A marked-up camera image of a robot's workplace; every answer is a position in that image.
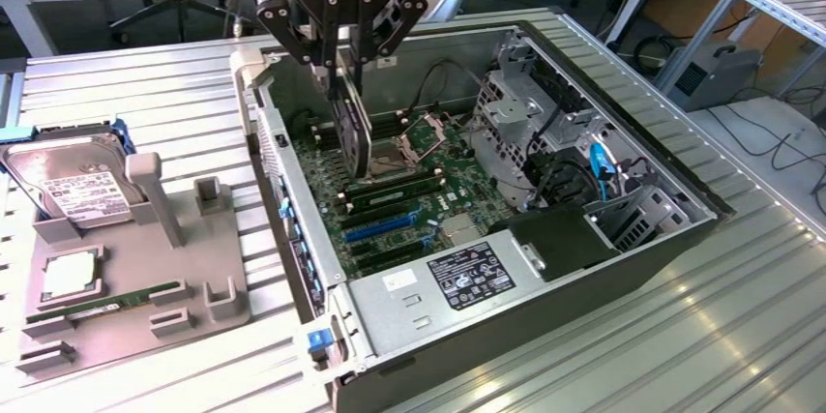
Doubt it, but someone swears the graphics card with black shroud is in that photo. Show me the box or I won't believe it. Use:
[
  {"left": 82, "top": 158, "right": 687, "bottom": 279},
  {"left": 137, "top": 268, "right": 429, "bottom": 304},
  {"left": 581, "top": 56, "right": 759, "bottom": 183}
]
[{"left": 312, "top": 25, "right": 376, "bottom": 183}]

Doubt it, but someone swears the black RAM slot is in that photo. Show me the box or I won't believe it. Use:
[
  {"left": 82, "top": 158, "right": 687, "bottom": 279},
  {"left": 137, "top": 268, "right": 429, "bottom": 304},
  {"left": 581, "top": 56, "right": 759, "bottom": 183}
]
[
  {"left": 315, "top": 127, "right": 407, "bottom": 152},
  {"left": 311, "top": 115, "right": 403, "bottom": 139}
]

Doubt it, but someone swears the metal socket cover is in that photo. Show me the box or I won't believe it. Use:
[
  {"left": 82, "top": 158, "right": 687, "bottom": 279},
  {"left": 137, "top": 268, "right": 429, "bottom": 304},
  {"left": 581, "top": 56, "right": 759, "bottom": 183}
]
[{"left": 396, "top": 111, "right": 448, "bottom": 163}]

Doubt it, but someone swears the CPU socket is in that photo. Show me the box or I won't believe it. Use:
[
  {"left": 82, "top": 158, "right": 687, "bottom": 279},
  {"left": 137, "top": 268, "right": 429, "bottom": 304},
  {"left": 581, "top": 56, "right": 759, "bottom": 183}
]
[{"left": 372, "top": 144, "right": 409, "bottom": 178}]

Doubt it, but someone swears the silver drive cage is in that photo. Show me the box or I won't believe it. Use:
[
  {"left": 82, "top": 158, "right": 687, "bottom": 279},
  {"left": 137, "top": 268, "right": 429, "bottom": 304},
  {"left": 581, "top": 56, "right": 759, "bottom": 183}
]
[{"left": 467, "top": 30, "right": 620, "bottom": 211}]

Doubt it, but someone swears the blue disk caddy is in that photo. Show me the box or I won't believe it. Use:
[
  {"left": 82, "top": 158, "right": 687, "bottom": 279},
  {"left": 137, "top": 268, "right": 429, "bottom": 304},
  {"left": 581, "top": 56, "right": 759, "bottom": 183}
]
[{"left": 0, "top": 114, "right": 137, "bottom": 177}]

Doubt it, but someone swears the green motherboard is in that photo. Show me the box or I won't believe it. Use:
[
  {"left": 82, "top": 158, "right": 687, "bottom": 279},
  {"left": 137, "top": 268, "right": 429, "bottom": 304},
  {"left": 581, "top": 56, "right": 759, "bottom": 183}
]
[{"left": 282, "top": 105, "right": 517, "bottom": 283}]

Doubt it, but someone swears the RAM stick in motherboard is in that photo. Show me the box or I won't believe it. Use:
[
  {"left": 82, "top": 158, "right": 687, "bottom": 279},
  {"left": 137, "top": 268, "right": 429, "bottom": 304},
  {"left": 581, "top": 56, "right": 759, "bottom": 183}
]
[{"left": 345, "top": 179, "right": 447, "bottom": 210}]

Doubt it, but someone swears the black expansion slot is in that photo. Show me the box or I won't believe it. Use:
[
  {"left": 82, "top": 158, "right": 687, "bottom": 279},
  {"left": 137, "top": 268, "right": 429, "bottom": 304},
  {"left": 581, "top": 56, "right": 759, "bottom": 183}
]
[
  {"left": 339, "top": 204, "right": 420, "bottom": 231},
  {"left": 352, "top": 241, "right": 425, "bottom": 263},
  {"left": 356, "top": 251, "right": 428, "bottom": 275}
]

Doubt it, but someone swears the silver hard disk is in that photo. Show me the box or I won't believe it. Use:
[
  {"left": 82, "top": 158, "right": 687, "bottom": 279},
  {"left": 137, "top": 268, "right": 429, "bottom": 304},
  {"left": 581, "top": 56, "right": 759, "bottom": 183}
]
[{"left": 0, "top": 134, "right": 146, "bottom": 231}]

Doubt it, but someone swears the blue expansion slot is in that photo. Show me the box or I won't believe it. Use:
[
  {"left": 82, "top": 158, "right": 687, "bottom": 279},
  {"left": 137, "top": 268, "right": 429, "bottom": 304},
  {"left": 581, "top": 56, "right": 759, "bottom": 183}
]
[{"left": 344, "top": 219, "right": 424, "bottom": 244}]

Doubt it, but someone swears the silver chipset heatsink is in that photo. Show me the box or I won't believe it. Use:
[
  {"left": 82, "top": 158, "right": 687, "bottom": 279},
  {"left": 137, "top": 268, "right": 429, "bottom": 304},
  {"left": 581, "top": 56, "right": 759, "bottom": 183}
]
[{"left": 440, "top": 216, "right": 491, "bottom": 249}]

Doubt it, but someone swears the grey machine box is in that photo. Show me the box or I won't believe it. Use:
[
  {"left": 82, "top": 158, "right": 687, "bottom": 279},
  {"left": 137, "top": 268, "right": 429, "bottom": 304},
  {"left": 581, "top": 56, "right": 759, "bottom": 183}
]
[{"left": 656, "top": 42, "right": 763, "bottom": 113}]

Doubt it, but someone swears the grey parts rack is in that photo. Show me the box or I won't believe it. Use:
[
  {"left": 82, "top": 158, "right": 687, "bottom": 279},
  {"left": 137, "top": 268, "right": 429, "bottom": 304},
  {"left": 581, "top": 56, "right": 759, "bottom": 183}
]
[{"left": 12, "top": 151, "right": 253, "bottom": 388}]

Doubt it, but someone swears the black plastic shroud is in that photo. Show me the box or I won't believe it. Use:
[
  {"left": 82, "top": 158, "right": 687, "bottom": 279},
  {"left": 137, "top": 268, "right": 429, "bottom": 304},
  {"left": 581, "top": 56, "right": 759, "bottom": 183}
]
[{"left": 489, "top": 202, "right": 621, "bottom": 284}]

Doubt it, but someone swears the silver disk bay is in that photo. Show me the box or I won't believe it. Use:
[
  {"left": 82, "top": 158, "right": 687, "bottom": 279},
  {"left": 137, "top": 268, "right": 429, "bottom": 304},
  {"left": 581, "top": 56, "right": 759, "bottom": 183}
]
[{"left": 583, "top": 184, "right": 719, "bottom": 253}]

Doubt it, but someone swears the silver power supply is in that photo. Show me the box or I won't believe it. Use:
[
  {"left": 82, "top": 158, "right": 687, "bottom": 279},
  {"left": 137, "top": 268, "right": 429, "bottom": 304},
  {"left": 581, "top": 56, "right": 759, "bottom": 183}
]
[{"left": 345, "top": 230, "right": 551, "bottom": 362}]

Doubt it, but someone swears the silver CPU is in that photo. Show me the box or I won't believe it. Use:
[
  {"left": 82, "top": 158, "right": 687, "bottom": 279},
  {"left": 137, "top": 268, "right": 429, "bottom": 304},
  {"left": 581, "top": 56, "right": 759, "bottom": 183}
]
[{"left": 40, "top": 251, "right": 102, "bottom": 302}]

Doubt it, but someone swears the green RAM stick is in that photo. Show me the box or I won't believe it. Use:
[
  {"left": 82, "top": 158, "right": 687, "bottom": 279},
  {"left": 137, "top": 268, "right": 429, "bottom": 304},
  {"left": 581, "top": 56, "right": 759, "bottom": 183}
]
[{"left": 24, "top": 280, "right": 182, "bottom": 325}]

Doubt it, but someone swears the open black PC case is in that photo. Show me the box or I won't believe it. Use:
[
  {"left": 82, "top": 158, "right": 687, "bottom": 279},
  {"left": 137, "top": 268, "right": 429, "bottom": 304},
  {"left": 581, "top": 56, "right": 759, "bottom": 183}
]
[{"left": 229, "top": 19, "right": 736, "bottom": 413}]

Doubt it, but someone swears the black power wire bundle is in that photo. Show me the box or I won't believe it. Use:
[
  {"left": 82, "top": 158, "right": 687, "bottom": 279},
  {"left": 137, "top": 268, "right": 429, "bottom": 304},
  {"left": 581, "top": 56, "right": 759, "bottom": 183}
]
[{"left": 523, "top": 148, "right": 603, "bottom": 212}]

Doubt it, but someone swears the blue wire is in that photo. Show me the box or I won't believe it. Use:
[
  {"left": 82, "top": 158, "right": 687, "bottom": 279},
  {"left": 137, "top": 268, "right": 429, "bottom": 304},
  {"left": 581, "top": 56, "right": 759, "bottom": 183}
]
[{"left": 585, "top": 140, "right": 615, "bottom": 202}]

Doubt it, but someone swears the aluminium slat frame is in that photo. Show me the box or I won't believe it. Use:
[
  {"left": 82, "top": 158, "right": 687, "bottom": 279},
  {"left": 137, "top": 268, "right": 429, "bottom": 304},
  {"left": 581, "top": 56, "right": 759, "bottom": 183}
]
[{"left": 656, "top": 0, "right": 826, "bottom": 100}]

